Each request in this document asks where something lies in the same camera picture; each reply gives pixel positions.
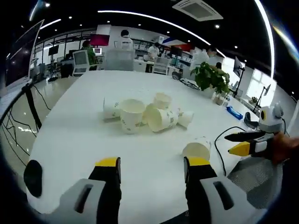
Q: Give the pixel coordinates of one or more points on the magenta wall screen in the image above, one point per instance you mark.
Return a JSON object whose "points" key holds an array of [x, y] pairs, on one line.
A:
{"points": [[99, 39]]}

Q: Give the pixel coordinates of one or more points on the ceiling air vent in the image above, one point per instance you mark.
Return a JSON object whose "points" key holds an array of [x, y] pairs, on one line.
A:
{"points": [[198, 10]]}

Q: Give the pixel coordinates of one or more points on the black oval pad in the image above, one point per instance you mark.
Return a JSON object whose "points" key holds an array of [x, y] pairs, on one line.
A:
{"points": [[33, 178]]}

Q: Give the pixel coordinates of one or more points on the black monitor on stand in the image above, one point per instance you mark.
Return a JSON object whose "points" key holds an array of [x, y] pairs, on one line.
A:
{"points": [[53, 50], [238, 66]]}

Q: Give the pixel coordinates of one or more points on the grey partition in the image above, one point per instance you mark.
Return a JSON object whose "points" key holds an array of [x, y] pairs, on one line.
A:
{"points": [[119, 60]]}

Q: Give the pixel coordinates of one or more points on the blue tissue pack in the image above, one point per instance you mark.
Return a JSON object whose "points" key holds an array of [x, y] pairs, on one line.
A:
{"points": [[234, 113]]}

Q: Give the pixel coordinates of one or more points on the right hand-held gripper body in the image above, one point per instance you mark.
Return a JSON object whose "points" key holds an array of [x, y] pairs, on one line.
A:
{"points": [[271, 119]]}

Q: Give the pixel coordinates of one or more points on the small glass jar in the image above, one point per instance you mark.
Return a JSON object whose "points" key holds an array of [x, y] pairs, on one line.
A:
{"points": [[219, 100]]}

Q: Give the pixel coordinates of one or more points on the white paper cup green print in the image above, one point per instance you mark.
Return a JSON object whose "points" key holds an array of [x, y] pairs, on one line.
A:
{"points": [[185, 119], [132, 116], [196, 149], [111, 112], [162, 100], [161, 119]]}

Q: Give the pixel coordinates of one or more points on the person's right hand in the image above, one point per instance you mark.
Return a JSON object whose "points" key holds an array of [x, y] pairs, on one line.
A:
{"points": [[285, 148]]}

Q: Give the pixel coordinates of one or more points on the grey round device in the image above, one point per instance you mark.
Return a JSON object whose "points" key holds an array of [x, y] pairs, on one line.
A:
{"points": [[176, 75]]}

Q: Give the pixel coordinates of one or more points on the white desktop monitor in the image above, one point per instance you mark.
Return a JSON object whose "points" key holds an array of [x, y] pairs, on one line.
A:
{"points": [[80, 58]]}

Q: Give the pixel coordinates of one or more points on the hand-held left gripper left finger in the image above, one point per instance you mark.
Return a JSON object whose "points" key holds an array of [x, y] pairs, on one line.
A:
{"points": [[102, 191]]}

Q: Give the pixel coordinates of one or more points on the white table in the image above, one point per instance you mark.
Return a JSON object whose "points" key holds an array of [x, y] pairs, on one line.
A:
{"points": [[93, 144]]}

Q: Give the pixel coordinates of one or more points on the black curved headset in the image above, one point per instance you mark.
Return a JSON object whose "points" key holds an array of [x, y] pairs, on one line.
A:
{"points": [[248, 120]]}

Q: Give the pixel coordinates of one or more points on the white office chair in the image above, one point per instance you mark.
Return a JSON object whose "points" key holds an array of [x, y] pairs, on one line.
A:
{"points": [[161, 65]]}

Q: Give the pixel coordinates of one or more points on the grey mesh office chair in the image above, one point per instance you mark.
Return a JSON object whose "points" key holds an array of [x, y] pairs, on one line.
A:
{"points": [[254, 182]]}

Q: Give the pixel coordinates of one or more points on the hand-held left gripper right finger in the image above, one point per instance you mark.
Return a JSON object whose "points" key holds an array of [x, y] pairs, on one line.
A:
{"points": [[205, 193]]}

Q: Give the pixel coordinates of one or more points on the potted green plant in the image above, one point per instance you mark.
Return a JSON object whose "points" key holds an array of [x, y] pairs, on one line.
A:
{"points": [[208, 74]]}

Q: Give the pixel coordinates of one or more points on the white storage shelf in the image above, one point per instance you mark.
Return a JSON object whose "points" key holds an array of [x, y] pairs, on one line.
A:
{"points": [[140, 47]]}

